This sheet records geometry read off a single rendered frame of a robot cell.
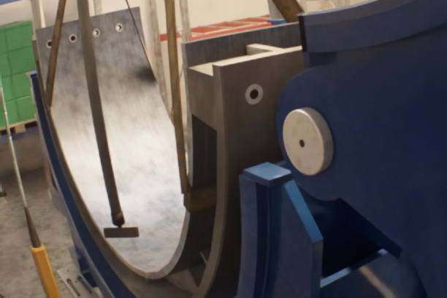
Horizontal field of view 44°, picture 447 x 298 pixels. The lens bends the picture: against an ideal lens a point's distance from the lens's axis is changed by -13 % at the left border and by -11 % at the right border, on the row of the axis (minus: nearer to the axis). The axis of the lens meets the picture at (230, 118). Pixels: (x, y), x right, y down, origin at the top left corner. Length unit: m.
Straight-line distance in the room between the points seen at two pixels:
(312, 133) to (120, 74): 2.46
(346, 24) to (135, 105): 2.58
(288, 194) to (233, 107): 0.24
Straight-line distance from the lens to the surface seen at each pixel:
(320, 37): 1.09
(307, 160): 1.22
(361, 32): 1.01
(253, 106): 1.45
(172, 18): 1.80
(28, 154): 9.21
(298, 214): 1.36
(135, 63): 3.60
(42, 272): 2.76
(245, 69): 1.42
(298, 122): 1.21
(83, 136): 3.38
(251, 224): 1.48
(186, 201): 1.74
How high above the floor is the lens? 2.59
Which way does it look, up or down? 15 degrees down
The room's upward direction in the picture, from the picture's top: 7 degrees counter-clockwise
